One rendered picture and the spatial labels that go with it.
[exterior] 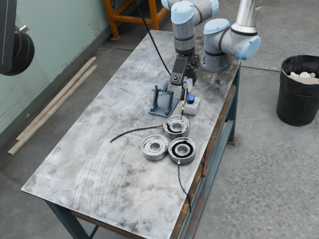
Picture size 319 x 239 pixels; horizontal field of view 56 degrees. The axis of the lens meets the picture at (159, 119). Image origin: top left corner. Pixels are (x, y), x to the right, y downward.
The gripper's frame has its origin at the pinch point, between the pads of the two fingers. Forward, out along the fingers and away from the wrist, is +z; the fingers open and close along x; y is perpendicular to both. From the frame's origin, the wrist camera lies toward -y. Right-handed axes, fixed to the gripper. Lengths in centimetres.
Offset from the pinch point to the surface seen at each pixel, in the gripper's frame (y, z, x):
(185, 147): -18.8, 11.0, -7.2
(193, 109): 0.4, 9.4, -2.9
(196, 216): -17, 69, -9
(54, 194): -54, 13, 30
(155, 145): -21.3, 11.8, 4.8
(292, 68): 111, 60, -34
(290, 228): 7, 93, -56
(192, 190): -20.5, 38.1, -9.5
